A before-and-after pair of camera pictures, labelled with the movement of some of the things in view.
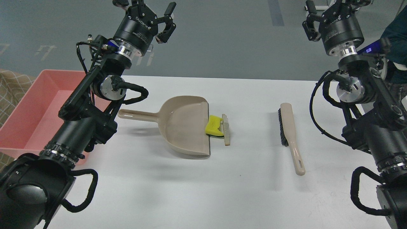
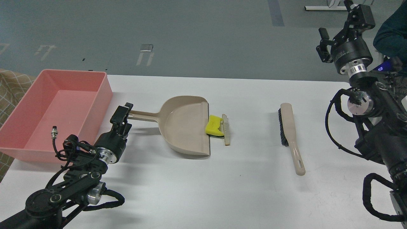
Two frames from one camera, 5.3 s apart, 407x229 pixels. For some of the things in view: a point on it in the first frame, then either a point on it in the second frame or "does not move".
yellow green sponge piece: (212, 126) does not move
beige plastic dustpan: (182, 121) does not move
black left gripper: (139, 24) to (111, 145)
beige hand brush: (287, 133) does not move
